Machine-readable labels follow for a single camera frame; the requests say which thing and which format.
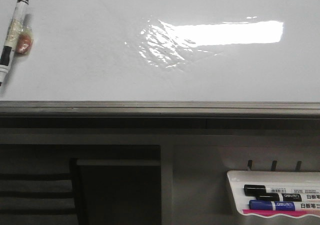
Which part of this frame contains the white black whiteboard marker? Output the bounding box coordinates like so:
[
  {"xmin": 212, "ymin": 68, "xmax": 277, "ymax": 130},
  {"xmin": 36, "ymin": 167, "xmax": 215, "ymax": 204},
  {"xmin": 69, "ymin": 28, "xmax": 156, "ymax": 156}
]
[{"xmin": 0, "ymin": 0, "xmax": 33, "ymax": 84}]

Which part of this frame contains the white whiteboard surface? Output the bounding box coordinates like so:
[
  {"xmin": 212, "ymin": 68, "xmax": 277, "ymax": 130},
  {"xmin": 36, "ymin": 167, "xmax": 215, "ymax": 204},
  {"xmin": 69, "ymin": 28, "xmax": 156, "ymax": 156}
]
[{"xmin": 0, "ymin": 0, "xmax": 320, "ymax": 102}]

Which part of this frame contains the dark cabinet panel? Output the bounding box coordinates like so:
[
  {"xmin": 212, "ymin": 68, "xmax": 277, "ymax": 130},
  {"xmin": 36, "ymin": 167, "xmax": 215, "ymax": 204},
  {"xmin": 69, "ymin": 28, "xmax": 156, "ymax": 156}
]
[{"xmin": 69, "ymin": 158, "xmax": 162, "ymax": 225}]

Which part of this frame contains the black hook left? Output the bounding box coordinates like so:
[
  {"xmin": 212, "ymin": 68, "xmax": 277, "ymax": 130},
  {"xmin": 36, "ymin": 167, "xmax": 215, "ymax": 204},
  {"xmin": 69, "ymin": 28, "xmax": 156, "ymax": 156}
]
[{"xmin": 247, "ymin": 159, "xmax": 253, "ymax": 171}]

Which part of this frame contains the black hook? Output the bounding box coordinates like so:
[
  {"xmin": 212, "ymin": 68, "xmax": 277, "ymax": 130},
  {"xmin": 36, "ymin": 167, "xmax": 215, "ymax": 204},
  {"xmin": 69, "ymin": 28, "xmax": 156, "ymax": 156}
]
[
  {"xmin": 270, "ymin": 160, "xmax": 278, "ymax": 172},
  {"xmin": 295, "ymin": 160, "xmax": 302, "ymax": 172},
  {"xmin": 247, "ymin": 159, "xmax": 253, "ymax": 171}
]

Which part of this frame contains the black capped marker rear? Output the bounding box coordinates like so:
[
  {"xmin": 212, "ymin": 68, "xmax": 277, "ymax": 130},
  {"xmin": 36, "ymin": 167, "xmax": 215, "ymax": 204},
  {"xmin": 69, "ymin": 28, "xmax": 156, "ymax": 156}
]
[{"xmin": 243, "ymin": 184, "xmax": 320, "ymax": 196}]

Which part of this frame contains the black capped marker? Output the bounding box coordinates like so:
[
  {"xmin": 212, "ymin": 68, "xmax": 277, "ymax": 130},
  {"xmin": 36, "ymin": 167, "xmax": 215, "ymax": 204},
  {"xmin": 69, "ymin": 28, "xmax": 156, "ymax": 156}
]
[
  {"xmin": 243, "ymin": 184, "xmax": 320, "ymax": 196},
  {"xmin": 255, "ymin": 193, "xmax": 320, "ymax": 202}
]

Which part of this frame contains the black hook middle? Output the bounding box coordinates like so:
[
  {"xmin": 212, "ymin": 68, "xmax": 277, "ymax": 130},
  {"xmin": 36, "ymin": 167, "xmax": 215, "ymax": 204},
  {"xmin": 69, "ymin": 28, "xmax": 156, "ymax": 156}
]
[{"xmin": 270, "ymin": 160, "xmax": 278, "ymax": 172}]

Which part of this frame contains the blue capped marker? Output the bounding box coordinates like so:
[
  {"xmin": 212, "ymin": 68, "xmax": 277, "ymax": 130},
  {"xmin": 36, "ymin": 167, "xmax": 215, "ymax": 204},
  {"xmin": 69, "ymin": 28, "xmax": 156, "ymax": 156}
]
[{"xmin": 249, "ymin": 200, "xmax": 320, "ymax": 212}]

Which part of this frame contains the black hook right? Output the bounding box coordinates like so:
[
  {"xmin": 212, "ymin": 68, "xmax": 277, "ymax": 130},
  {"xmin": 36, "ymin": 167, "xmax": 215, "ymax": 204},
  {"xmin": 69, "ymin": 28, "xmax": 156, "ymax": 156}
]
[{"xmin": 295, "ymin": 160, "xmax": 302, "ymax": 172}]

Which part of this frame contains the white plastic marker tray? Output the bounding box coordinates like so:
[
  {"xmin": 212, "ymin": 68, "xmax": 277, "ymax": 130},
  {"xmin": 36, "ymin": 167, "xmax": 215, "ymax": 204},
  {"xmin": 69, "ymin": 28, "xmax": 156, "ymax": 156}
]
[{"xmin": 227, "ymin": 170, "xmax": 320, "ymax": 225}]

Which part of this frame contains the black capped marker middle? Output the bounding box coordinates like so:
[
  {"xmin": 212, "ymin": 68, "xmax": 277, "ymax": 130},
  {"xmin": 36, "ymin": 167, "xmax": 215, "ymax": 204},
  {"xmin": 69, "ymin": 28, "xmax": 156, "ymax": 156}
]
[{"xmin": 255, "ymin": 193, "xmax": 320, "ymax": 202}]

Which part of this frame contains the dark striped chair back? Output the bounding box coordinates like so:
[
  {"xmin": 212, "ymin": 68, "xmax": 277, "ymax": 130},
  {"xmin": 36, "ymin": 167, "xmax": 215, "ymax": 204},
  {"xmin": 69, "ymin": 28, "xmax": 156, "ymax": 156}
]
[{"xmin": 0, "ymin": 173, "xmax": 79, "ymax": 225}]

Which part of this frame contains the grey aluminium whiteboard frame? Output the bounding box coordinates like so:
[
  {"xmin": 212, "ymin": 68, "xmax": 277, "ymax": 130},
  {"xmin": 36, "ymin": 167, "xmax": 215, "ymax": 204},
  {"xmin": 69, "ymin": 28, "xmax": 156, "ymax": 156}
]
[{"xmin": 0, "ymin": 100, "xmax": 320, "ymax": 119}]

